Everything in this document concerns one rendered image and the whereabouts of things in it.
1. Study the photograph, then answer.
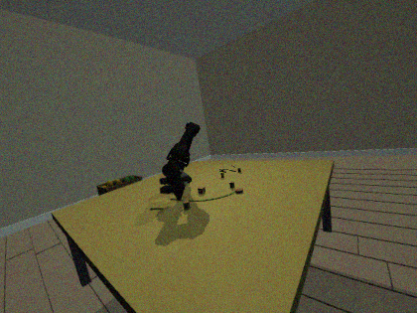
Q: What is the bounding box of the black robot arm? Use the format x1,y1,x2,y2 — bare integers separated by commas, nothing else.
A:
159,122,201,185

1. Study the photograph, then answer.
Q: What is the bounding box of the brown wooden cylinder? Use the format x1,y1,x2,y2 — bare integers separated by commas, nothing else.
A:
183,201,191,210

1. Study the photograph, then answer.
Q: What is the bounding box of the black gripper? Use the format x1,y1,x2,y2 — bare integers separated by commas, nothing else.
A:
160,171,192,201

